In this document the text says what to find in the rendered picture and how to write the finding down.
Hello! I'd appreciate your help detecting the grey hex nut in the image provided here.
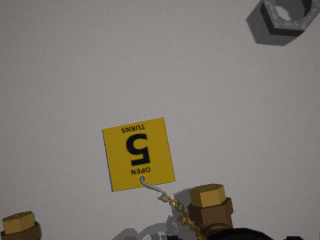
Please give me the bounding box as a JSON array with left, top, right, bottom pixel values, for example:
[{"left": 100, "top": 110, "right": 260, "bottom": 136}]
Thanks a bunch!
[{"left": 260, "top": 0, "right": 320, "bottom": 37}]

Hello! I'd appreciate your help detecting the yellow tag on chain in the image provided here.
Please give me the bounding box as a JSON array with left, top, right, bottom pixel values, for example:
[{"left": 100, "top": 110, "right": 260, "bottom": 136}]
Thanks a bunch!
[{"left": 103, "top": 117, "right": 207, "bottom": 240}]

